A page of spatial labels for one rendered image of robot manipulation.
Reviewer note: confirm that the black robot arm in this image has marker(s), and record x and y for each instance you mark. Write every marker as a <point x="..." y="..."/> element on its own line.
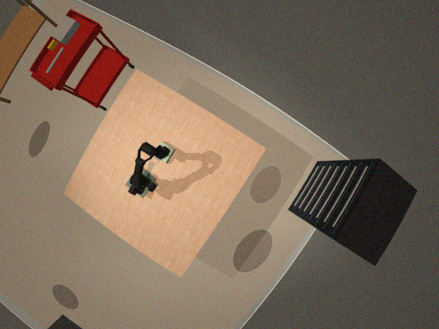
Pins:
<point x="137" y="180"/>

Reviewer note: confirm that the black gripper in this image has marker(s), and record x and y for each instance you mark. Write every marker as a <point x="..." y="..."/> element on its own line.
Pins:
<point x="151" y="186"/>

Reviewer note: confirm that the grey switch panel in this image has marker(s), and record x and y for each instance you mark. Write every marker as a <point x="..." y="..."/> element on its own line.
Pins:
<point x="148" y="176"/>

